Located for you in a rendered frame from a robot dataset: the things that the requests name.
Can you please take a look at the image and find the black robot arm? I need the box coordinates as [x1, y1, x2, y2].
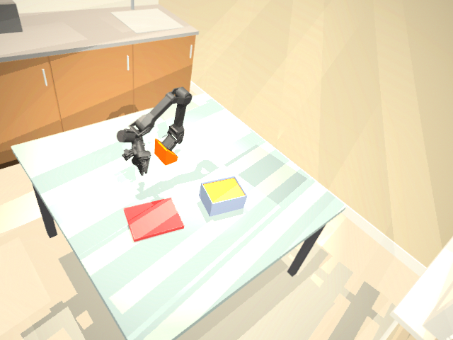
[116, 87, 193, 161]

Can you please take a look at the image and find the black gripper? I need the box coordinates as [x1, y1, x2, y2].
[132, 142, 151, 176]

